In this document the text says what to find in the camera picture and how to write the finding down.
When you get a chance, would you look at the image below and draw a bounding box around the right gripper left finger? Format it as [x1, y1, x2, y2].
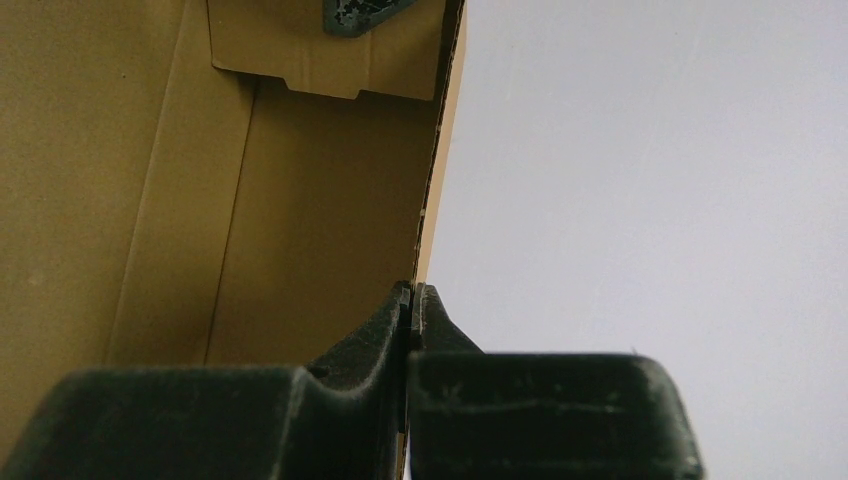
[1, 282, 411, 479]

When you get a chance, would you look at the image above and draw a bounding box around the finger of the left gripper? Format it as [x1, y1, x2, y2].
[322, 0, 415, 37]

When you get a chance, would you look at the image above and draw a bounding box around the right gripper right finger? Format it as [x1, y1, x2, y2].
[407, 283, 704, 479]

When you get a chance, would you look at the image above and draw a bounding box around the brown cardboard box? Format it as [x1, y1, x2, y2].
[1, 1, 468, 470]

